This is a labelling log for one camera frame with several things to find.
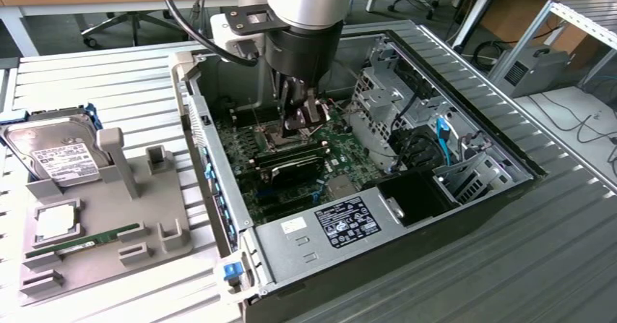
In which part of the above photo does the silver hard disk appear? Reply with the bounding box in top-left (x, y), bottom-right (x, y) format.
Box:
top-left (0, 118), bottom-right (110, 189)

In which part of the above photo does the black tripod pole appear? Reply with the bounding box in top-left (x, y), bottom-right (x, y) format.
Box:
top-left (453, 0), bottom-right (512, 55)

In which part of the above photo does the installed RAM stick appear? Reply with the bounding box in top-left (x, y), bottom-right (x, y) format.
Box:
top-left (252, 142), bottom-right (331, 168)

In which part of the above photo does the silver disk bay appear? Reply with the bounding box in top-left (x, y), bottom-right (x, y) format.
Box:
top-left (433, 152), bottom-right (537, 205)

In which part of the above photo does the blue wire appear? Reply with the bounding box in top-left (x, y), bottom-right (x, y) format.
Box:
top-left (435, 115), bottom-right (457, 167)

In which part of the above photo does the grey parts rack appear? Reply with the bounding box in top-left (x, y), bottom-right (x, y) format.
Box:
top-left (17, 126), bottom-right (195, 308)

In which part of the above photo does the blue disk carrier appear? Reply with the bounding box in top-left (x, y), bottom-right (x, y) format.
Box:
top-left (0, 103), bottom-right (104, 131)

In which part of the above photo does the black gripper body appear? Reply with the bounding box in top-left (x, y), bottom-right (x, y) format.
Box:
top-left (262, 22), bottom-right (345, 87)

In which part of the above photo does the silver chipset heatsink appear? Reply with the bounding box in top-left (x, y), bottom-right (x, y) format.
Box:
top-left (327, 177), bottom-right (362, 199)

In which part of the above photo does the black camera mounting bracket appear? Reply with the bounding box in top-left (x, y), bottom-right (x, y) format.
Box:
top-left (220, 3), bottom-right (290, 35)

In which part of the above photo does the CPU socket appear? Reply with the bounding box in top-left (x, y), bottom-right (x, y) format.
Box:
top-left (258, 120), bottom-right (310, 154)

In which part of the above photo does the grey computer box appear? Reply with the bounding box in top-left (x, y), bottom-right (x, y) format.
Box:
top-left (501, 47), bottom-right (574, 99)

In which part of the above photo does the socket locking lever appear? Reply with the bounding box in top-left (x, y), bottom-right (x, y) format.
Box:
top-left (248, 98), bottom-right (266, 129)

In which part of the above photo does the green motherboard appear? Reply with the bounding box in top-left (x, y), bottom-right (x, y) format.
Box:
top-left (214, 98), bottom-right (386, 226)

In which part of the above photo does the black office chair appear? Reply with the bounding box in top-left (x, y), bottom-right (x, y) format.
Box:
top-left (366, 0), bottom-right (441, 21)
top-left (79, 10), bottom-right (192, 48)

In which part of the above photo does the silver power supply unit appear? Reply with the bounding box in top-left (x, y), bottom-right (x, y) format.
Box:
top-left (252, 186), bottom-right (409, 290)

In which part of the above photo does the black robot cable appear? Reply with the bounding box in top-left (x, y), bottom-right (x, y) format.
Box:
top-left (162, 0), bottom-right (259, 67)

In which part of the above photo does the graphics card with black shroud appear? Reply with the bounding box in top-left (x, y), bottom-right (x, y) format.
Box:
top-left (259, 152), bottom-right (327, 190)

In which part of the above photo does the silver CPU chip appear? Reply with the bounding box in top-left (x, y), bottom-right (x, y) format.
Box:
top-left (33, 207), bottom-right (81, 243)

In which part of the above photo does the aluminium frame rack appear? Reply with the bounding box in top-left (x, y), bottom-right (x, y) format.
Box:
top-left (486, 0), bottom-right (617, 121)

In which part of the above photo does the green RAM stick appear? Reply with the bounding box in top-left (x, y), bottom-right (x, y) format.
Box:
top-left (23, 221), bottom-right (146, 262)

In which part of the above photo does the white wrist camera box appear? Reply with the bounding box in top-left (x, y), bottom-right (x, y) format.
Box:
top-left (210, 12), bottom-right (266, 64)

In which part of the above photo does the open PC case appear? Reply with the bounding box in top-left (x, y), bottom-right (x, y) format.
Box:
top-left (168, 29), bottom-right (550, 323)

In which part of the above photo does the black cable bundle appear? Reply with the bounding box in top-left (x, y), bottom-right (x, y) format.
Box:
top-left (389, 126), bottom-right (447, 174)

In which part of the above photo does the blue case latch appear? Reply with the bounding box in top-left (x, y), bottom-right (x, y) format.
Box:
top-left (223, 261), bottom-right (244, 284)

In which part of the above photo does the perforated silver drive cage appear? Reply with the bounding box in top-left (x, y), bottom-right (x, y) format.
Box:
top-left (351, 66), bottom-right (421, 129)

